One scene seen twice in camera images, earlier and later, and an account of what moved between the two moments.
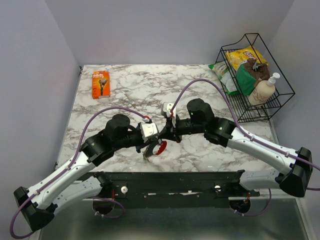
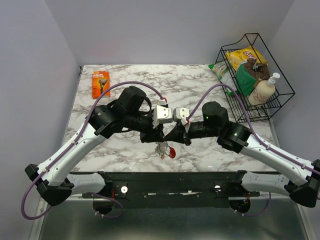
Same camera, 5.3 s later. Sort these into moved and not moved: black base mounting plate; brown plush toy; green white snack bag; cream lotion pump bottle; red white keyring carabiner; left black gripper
Moved: red white keyring carabiner; left black gripper
Not moved: brown plush toy; black base mounting plate; green white snack bag; cream lotion pump bottle
